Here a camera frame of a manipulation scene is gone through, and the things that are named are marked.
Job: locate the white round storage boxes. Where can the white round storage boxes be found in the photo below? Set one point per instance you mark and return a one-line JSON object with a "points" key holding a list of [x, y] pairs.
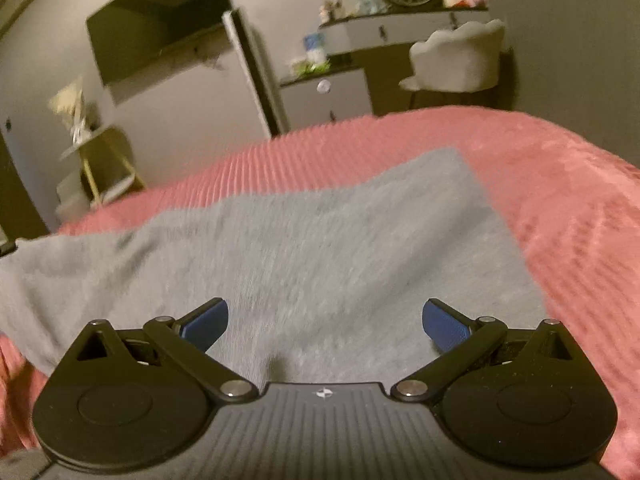
{"points": [[74, 199]]}

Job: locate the white door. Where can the white door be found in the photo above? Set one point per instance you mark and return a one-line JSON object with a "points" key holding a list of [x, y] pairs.
{"points": [[257, 71]]}

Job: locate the white low cabinet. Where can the white low cabinet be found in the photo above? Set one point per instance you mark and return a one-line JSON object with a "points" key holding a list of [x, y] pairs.
{"points": [[318, 99]]}

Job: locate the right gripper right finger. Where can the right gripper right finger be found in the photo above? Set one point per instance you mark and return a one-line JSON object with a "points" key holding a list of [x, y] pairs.
{"points": [[516, 398]]}

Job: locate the white fluffy chair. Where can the white fluffy chair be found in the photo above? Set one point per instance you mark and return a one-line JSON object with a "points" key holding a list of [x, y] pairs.
{"points": [[461, 60]]}

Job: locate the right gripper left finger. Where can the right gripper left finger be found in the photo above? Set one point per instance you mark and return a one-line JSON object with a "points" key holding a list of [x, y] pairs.
{"points": [[134, 398]]}

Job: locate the yellow tiered side table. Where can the yellow tiered side table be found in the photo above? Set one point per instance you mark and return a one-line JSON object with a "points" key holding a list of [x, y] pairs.
{"points": [[106, 165]]}

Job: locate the wall mounted television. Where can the wall mounted television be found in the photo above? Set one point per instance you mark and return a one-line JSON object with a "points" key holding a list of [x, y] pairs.
{"points": [[127, 35]]}

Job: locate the paper flower bouquet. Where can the paper flower bouquet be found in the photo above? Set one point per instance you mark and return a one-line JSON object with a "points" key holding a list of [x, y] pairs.
{"points": [[80, 119]]}

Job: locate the pink ribbed bedspread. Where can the pink ribbed bedspread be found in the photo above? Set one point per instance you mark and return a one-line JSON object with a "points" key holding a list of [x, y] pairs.
{"points": [[571, 208]]}

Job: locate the white vanity desk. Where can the white vanity desk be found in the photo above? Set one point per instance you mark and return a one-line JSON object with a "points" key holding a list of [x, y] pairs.
{"points": [[379, 45]]}

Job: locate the grey sweatpants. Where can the grey sweatpants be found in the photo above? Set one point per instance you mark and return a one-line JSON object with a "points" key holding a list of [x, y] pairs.
{"points": [[324, 286]]}

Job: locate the blue white container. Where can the blue white container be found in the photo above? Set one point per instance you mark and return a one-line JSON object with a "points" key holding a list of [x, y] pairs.
{"points": [[314, 48]]}

